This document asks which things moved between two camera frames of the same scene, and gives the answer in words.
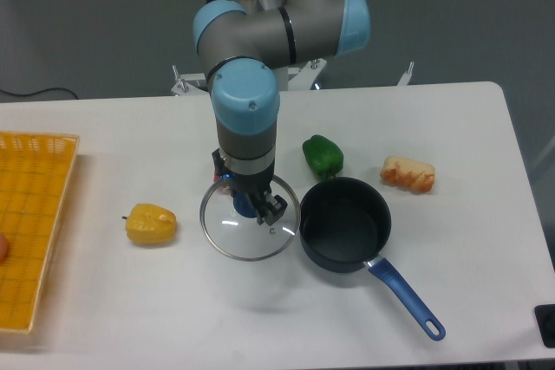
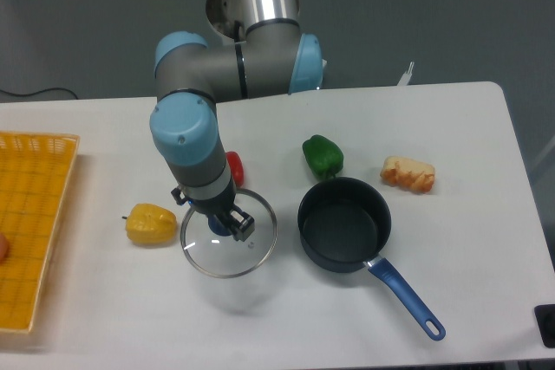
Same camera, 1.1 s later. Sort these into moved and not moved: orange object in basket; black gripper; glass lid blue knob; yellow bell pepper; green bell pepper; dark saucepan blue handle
Moved: black gripper; glass lid blue knob
Not moved: green bell pepper; dark saucepan blue handle; orange object in basket; yellow bell pepper
